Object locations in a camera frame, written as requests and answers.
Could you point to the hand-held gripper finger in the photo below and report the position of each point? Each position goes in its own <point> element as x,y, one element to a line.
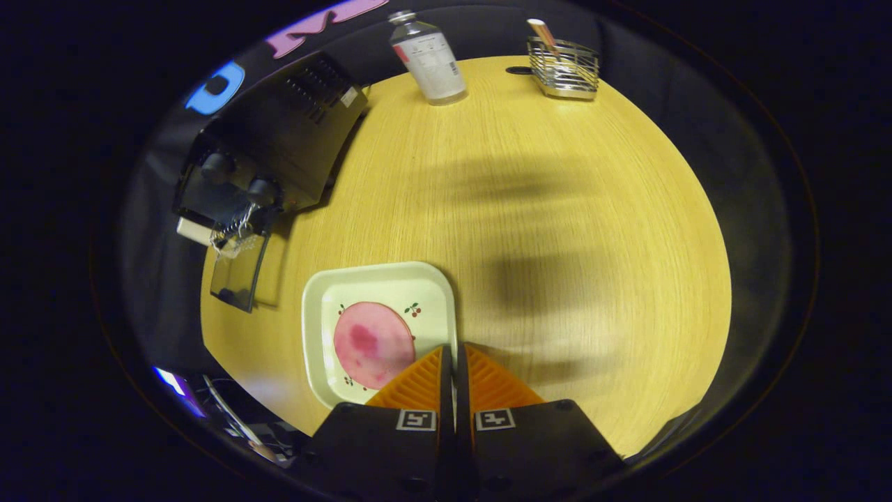
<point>463,390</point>
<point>447,390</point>

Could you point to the black round table grommet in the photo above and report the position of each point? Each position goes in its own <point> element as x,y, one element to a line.
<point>519,70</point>

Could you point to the cream square plate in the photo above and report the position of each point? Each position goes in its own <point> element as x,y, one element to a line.
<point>376,286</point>

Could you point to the wooden stick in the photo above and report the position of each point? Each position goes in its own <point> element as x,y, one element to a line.
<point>543,35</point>

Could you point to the clear bottle with white label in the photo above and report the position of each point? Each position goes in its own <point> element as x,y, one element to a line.
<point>435,66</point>

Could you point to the black toaster oven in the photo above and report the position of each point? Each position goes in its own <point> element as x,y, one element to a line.
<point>293,139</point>

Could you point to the pink round food slice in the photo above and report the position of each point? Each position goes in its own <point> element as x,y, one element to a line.
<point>373,345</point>

